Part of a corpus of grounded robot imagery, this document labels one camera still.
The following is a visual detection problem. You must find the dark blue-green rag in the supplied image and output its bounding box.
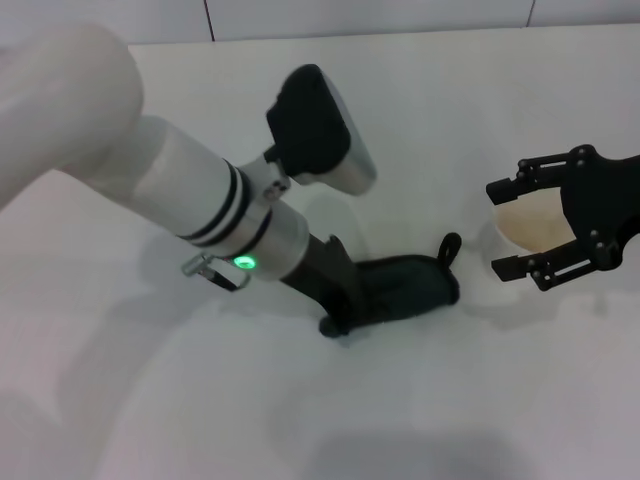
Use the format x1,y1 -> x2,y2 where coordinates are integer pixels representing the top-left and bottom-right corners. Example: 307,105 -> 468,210
318,231 -> 463,341

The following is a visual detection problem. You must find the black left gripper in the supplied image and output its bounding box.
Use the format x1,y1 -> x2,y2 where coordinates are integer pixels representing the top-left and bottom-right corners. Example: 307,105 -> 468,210
281,233 -> 362,321

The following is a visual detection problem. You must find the grey left arm cable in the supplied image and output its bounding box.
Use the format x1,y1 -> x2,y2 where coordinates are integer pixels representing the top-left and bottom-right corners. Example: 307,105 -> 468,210
180,252 -> 252,293

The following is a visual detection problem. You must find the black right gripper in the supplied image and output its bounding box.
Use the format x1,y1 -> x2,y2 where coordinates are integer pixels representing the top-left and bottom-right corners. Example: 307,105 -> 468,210
485,143 -> 640,294

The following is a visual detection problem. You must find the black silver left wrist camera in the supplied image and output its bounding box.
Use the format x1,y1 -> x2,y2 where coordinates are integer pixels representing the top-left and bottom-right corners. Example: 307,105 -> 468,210
264,63 -> 378,197

